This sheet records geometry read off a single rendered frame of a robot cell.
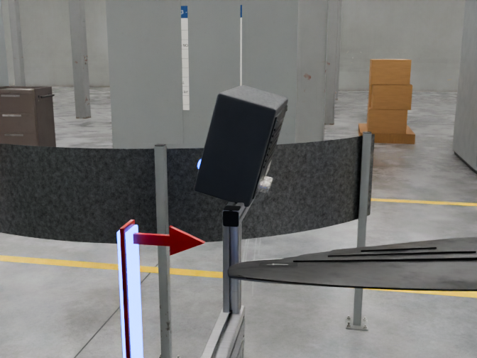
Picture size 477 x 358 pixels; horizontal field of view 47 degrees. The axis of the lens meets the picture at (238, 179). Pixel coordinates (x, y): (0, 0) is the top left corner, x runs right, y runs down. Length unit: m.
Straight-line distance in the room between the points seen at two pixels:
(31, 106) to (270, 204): 5.11
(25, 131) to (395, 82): 5.15
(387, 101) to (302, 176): 6.20
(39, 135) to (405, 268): 6.88
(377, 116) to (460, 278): 8.20
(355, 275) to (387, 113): 8.22
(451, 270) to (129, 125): 6.67
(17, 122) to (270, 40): 3.19
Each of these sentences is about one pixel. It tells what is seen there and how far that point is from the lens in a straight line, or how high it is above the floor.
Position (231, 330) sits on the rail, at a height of 0.86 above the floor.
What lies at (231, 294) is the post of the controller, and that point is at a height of 0.89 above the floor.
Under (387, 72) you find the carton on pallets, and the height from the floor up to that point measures 1.04.
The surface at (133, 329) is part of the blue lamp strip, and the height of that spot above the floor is 1.10.
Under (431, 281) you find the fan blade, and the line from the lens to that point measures 0.37.
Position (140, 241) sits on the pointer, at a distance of 0.45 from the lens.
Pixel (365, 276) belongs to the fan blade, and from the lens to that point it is 0.37.
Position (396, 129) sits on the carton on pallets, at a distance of 8.60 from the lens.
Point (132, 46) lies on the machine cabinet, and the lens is 6.90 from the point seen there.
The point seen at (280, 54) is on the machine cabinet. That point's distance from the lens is 6.47.
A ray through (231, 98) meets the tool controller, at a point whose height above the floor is 1.25.
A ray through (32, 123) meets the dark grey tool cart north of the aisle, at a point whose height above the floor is 0.49.
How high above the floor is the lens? 1.32
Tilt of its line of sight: 13 degrees down
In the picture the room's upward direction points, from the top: straight up
